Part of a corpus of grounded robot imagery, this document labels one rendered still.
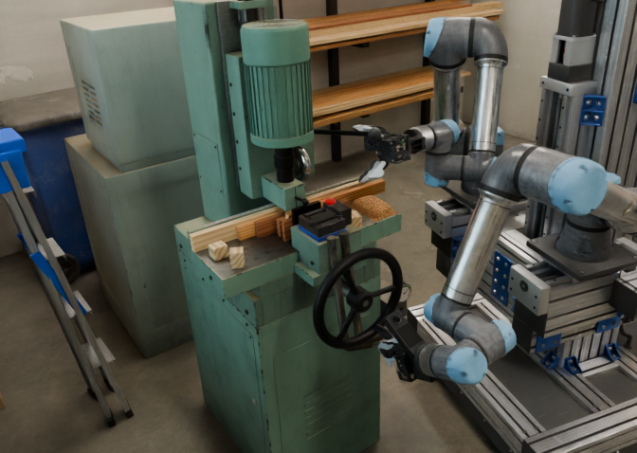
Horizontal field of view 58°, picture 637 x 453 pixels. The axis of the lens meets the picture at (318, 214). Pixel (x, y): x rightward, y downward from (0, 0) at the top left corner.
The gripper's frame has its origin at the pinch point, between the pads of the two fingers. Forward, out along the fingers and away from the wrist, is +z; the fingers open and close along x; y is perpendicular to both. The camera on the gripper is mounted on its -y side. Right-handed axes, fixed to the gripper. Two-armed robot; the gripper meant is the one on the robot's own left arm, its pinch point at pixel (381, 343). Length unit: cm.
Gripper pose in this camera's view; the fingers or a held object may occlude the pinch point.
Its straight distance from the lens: 155.0
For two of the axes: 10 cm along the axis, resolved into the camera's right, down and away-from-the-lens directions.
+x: 8.3, -3.5, 4.4
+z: -4.3, 1.2, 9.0
